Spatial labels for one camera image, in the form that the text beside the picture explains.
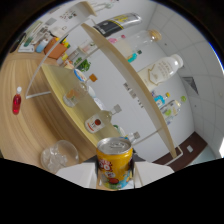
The gripper right finger white block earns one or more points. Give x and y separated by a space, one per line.
150 171

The gripper left finger white block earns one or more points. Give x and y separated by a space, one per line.
80 174

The yellow orange drink can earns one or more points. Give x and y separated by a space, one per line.
114 166

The clear bottle orange cap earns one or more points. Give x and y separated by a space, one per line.
75 95

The small red liquid bottle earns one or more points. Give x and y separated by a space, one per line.
16 104

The light blue cup white lid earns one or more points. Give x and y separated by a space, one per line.
41 46

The clear glass with ice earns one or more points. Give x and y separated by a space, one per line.
59 158

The brown door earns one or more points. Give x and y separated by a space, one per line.
186 146

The clear bottle red label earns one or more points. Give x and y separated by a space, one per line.
96 122

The clear bottle blue cap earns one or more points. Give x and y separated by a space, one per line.
171 119

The light blue bottle yellow cap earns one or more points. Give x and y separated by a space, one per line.
160 99

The ceiling air vent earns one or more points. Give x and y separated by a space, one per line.
190 86

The large white milk bottle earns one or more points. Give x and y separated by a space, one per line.
158 73

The blue rimmed food tub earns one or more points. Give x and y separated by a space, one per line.
80 75

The green potted plant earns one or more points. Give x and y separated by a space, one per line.
83 65

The small teal bottle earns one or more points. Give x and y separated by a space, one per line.
134 56

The glass jar cork lid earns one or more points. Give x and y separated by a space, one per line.
136 43

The small pink bottle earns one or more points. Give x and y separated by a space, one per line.
113 40

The white frame wooden shelf rack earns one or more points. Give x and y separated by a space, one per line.
126 70

